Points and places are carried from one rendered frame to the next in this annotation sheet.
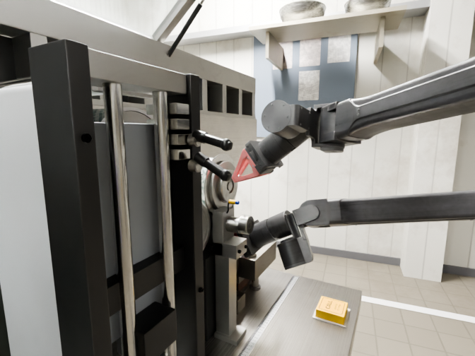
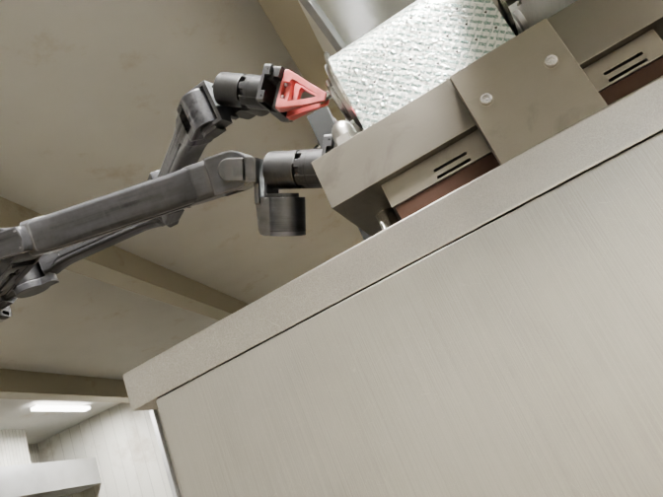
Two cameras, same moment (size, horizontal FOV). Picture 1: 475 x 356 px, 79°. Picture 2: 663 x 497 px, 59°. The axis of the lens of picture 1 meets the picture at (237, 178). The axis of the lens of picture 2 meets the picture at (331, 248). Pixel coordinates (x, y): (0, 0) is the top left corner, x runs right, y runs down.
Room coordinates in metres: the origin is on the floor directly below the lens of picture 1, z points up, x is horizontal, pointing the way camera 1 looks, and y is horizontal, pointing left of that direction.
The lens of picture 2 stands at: (1.40, -0.26, 0.72)
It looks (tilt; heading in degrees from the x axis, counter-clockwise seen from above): 21 degrees up; 167
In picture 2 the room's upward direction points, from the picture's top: 24 degrees counter-clockwise
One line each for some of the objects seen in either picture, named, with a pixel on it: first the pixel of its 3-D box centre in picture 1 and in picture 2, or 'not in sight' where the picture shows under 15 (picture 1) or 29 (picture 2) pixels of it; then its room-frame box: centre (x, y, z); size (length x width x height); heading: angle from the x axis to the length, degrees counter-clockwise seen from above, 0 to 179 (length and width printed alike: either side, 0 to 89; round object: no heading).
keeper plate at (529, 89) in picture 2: not in sight; (525, 95); (0.98, 0.06, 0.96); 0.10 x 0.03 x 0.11; 62
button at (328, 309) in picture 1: (331, 309); not in sight; (0.68, -0.25, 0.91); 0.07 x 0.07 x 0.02; 62
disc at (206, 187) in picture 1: (222, 185); (349, 94); (0.66, 0.04, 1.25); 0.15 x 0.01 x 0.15; 152
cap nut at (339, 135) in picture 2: not in sight; (345, 138); (0.85, -0.07, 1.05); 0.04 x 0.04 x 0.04
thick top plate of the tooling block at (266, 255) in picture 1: (210, 246); (503, 115); (0.89, 0.09, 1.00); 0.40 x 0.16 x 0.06; 62
